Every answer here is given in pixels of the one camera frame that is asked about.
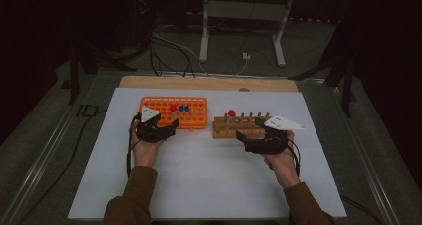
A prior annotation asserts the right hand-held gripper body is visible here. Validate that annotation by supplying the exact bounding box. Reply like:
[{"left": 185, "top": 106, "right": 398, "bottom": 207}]
[{"left": 243, "top": 114, "right": 306, "bottom": 155}]

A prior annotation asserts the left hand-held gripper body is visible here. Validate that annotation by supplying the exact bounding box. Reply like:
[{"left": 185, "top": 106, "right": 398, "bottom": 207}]
[{"left": 135, "top": 106, "right": 175, "bottom": 143}]

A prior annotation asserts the wooden test tube rack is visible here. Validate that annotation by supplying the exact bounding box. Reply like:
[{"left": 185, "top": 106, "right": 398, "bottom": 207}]
[{"left": 212, "top": 113, "right": 282, "bottom": 139}]

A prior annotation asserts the orange plastic tube rack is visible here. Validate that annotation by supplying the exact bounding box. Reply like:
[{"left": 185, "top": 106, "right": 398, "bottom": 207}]
[{"left": 138, "top": 96, "right": 209, "bottom": 132}]

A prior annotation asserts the person's left hand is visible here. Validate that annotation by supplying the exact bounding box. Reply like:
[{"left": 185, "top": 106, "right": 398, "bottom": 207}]
[{"left": 130, "top": 118, "right": 167, "bottom": 169}]

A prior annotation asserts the person's right hand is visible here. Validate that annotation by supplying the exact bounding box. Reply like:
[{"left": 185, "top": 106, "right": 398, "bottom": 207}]
[{"left": 262, "top": 129, "right": 302, "bottom": 190}]

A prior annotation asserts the white table mat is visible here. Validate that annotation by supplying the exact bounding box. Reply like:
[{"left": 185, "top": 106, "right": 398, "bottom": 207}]
[{"left": 67, "top": 87, "right": 348, "bottom": 221}]

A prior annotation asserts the black tripod stand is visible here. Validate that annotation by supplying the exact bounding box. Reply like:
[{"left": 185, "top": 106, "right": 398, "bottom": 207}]
[
  {"left": 288, "top": 19, "right": 358, "bottom": 118},
  {"left": 68, "top": 42, "right": 138, "bottom": 106}
]

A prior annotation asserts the white metal stand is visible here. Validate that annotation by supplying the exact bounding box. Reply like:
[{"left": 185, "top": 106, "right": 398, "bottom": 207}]
[{"left": 198, "top": 0, "right": 297, "bottom": 68}]

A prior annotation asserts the dark equipment stand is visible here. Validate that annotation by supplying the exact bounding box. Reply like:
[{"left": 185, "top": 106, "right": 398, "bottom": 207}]
[{"left": 132, "top": 0, "right": 157, "bottom": 50}]

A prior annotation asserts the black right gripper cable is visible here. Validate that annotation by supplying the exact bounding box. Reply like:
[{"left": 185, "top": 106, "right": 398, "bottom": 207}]
[{"left": 287, "top": 143, "right": 302, "bottom": 178}]

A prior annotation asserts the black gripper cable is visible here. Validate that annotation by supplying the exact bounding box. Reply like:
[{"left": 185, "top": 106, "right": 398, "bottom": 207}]
[
  {"left": 126, "top": 113, "right": 142, "bottom": 178},
  {"left": 287, "top": 143, "right": 302, "bottom": 178}
]

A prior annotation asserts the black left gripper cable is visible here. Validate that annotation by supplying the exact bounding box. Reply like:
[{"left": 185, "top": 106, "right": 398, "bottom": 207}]
[{"left": 126, "top": 113, "right": 142, "bottom": 178}]

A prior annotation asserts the aluminium frame rail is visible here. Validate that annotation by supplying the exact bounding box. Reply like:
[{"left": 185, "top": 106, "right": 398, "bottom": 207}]
[
  {"left": 0, "top": 75, "right": 98, "bottom": 225},
  {"left": 331, "top": 85, "right": 402, "bottom": 225},
  {"left": 96, "top": 69, "right": 327, "bottom": 84}
]

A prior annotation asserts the bundle of black floor cables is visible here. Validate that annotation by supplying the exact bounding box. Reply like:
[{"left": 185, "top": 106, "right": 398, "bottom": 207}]
[{"left": 148, "top": 32, "right": 197, "bottom": 79}]

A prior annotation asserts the white floor cable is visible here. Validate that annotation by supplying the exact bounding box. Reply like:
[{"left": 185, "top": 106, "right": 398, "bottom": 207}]
[{"left": 152, "top": 27, "right": 208, "bottom": 74}]

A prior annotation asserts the long black floor cable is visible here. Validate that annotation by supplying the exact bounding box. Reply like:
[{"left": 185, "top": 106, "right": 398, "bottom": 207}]
[{"left": 18, "top": 109, "right": 108, "bottom": 225}]

